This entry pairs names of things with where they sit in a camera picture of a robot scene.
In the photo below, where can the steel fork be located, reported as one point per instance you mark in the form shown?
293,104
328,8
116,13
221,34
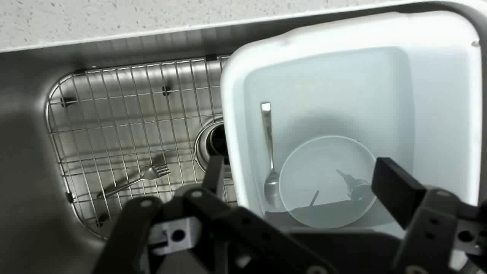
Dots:
158,170

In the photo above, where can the stainless steel sink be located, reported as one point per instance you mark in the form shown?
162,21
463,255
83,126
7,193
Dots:
25,153

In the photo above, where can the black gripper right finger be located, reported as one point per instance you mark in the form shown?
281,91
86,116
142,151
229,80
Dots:
401,193

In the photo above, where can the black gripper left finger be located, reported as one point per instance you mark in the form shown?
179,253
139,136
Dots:
223,214

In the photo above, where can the round sink drain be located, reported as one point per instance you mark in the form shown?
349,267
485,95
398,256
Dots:
214,142

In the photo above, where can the white plastic tub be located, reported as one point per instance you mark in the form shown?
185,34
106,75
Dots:
431,101

